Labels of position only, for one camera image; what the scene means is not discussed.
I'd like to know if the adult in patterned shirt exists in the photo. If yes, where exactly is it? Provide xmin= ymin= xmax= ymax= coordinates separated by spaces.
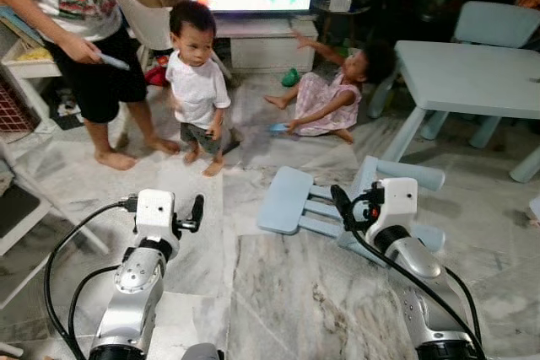
xmin=0 ymin=0 xmax=182 ymax=171

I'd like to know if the short black arm cable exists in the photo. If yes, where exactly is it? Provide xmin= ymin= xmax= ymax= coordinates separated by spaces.
xmin=441 ymin=264 xmax=486 ymax=348
xmin=67 ymin=263 xmax=122 ymax=352

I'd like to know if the white plastic chair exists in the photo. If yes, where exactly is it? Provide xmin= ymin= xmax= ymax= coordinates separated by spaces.
xmin=110 ymin=0 xmax=233 ymax=83

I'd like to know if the light blue stick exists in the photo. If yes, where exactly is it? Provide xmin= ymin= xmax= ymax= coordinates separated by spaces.
xmin=99 ymin=53 xmax=132 ymax=71

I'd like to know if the long black left arm cable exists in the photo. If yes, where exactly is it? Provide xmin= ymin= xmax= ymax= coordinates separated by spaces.
xmin=42 ymin=197 xmax=138 ymax=360

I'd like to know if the small light blue table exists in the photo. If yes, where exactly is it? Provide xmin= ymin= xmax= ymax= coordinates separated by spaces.
xmin=381 ymin=40 xmax=540 ymax=184

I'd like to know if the white television cabinet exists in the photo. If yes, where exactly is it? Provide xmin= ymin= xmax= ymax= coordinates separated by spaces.
xmin=211 ymin=13 xmax=320 ymax=73

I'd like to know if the light blue child chair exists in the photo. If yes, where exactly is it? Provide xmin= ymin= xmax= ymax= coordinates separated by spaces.
xmin=367 ymin=0 xmax=540 ymax=119

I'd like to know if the short black right arm cable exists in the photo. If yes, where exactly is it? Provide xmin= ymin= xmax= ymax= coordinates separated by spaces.
xmin=441 ymin=264 xmax=486 ymax=348

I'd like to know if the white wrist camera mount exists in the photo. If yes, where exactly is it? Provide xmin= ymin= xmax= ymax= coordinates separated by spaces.
xmin=135 ymin=190 xmax=176 ymax=241
xmin=371 ymin=178 xmax=420 ymax=237

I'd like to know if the adult right hand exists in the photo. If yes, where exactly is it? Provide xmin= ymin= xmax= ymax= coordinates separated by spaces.
xmin=57 ymin=32 xmax=104 ymax=65

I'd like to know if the white side table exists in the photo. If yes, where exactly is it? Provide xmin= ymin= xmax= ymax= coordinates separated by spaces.
xmin=0 ymin=35 xmax=64 ymax=125

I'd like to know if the white folding chair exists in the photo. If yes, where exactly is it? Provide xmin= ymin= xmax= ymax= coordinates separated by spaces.
xmin=0 ymin=137 xmax=112 ymax=310

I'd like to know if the light blue stool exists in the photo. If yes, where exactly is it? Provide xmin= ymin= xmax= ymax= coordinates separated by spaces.
xmin=257 ymin=156 xmax=448 ymax=270

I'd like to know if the grey robot leg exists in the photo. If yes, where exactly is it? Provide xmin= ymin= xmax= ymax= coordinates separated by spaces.
xmin=180 ymin=341 xmax=225 ymax=360

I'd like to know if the toddler in white shirt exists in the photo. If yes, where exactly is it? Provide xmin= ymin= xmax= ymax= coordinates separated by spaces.
xmin=165 ymin=0 xmax=233 ymax=177

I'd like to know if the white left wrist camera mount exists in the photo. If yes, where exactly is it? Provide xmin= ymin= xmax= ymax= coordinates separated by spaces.
xmin=135 ymin=190 xmax=176 ymax=241

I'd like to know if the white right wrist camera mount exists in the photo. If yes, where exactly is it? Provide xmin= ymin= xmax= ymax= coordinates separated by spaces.
xmin=371 ymin=178 xmax=420 ymax=237

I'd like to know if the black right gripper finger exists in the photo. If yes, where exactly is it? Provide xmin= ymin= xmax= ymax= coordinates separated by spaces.
xmin=330 ymin=183 xmax=358 ymax=234

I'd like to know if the girl in pink dress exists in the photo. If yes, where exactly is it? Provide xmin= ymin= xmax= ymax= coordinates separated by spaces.
xmin=263 ymin=31 xmax=397 ymax=143

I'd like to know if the short black left arm cable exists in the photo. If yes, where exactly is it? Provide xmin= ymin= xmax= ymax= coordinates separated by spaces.
xmin=67 ymin=263 xmax=122 ymax=352

